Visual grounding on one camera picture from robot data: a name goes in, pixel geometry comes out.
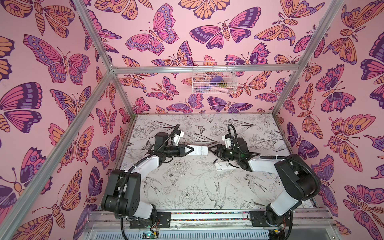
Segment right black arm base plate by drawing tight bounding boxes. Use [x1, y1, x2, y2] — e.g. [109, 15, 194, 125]
[248, 210, 293, 230]

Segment white remote control green sticker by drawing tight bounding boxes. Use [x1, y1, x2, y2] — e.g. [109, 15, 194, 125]
[215, 162, 237, 172]

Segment green circuit board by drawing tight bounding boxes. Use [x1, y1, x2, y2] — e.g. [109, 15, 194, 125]
[142, 231, 159, 240]

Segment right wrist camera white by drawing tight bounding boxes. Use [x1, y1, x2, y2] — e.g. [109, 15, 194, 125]
[222, 134, 234, 149]

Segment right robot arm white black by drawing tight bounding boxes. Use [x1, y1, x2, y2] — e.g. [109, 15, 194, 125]
[208, 124, 321, 227]

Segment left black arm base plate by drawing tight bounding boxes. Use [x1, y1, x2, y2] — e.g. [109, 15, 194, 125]
[130, 212, 172, 229]

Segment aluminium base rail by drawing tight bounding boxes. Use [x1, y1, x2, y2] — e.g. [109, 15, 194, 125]
[81, 209, 342, 240]

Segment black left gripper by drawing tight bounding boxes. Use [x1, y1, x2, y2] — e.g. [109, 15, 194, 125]
[162, 144, 193, 158]

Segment purple item in basket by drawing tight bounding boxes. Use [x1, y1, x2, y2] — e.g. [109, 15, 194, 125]
[210, 76, 225, 84]

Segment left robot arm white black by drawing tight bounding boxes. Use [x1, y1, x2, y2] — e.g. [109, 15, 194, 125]
[101, 124, 194, 225]

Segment white wire basket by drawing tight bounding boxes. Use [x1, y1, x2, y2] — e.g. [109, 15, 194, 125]
[191, 64, 238, 95]

